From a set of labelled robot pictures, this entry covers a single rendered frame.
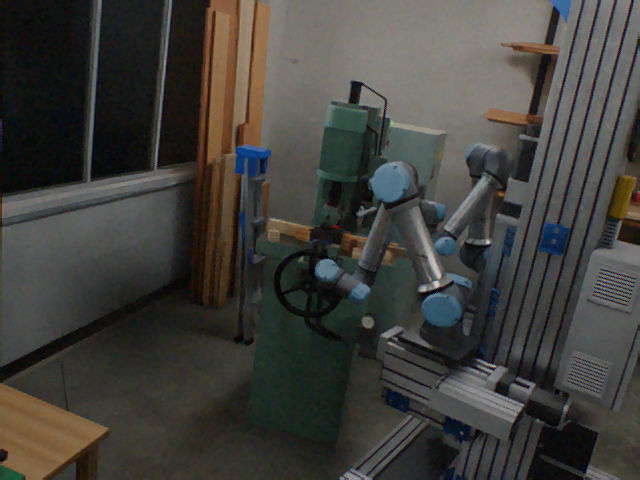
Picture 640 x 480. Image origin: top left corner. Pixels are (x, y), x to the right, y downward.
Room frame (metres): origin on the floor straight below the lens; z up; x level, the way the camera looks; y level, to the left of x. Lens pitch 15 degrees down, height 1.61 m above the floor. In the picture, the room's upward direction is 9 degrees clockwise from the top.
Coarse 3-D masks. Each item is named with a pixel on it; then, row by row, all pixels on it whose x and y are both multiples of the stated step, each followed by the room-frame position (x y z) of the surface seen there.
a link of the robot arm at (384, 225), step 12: (384, 216) 1.92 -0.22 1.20; (372, 228) 1.95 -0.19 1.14; (384, 228) 1.92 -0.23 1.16; (372, 240) 1.93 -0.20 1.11; (384, 240) 1.93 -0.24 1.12; (372, 252) 1.93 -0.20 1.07; (384, 252) 1.94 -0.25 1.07; (360, 264) 1.95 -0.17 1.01; (372, 264) 1.93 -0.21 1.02; (372, 276) 1.94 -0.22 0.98
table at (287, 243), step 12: (264, 240) 2.44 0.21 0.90; (288, 240) 2.49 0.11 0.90; (300, 240) 2.52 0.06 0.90; (264, 252) 2.43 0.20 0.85; (276, 252) 2.43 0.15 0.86; (288, 252) 2.42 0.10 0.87; (348, 252) 2.45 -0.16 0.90; (300, 264) 2.31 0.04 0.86; (348, 264) 2.38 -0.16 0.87; (384, 264) 2.36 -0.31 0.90; (384, 276) 2.36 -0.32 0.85
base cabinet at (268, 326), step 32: (288, 288) 2.42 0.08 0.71; (288, 320) 2.41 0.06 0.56; (352, 320) 2.37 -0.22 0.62; (256, 352) 2.43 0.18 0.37; (288, 352) 2.41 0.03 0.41; (320, 352) 2.39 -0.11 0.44; (352, 352) 2.37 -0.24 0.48; (256, 384) 2.43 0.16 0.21; (288, 384) 2.40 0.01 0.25; (320, 384) 2.38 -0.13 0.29; (256, 416) 2.42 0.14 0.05; (288, 416) 2.40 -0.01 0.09; (320, 416) 2.38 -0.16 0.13
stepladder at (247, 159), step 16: (240, 160) 3.31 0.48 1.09; (256, 160) 3.30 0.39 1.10; (256, 176) 3.43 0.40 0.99; (256, 192) 3.44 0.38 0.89; (240, 208) 3.30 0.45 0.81; (256, 208) 3.44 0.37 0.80; (240, 224) 3.29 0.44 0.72; (256, 224) 3.30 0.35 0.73; (240, 240) 3.29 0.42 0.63; (240, 256) 3.28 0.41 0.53; (256, 256) 3.41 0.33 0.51; (240, 272) 3.27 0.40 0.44; (240, 288) 3.27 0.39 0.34; (240, 304) 3.27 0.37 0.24; (256, 304) 3.28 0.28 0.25; (240, 320) 3.27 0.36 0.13; (240, 336) 3.27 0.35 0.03
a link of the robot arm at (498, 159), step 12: (492, 156) 2.27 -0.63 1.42; (504, 156) 2.26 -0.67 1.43; (492, 168) 2.24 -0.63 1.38; (504, 168) 2.23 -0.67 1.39; (480, 180) 2.25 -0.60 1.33; (492, 180) 2.22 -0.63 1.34; (504, 180) 2.23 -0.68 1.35; (480, 192) 2.21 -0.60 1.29; (492, 192) 2.22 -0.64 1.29; (468, 204) 2.21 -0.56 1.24; (480, 204) 2.21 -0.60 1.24; (456, 216) 2.20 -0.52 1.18; (468, 216) 2.19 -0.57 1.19; (444, 228) 2.20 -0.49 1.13; (456, 228) 2.18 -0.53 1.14; (444, 240) 2.15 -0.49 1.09; (444, 252) 2.15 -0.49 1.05
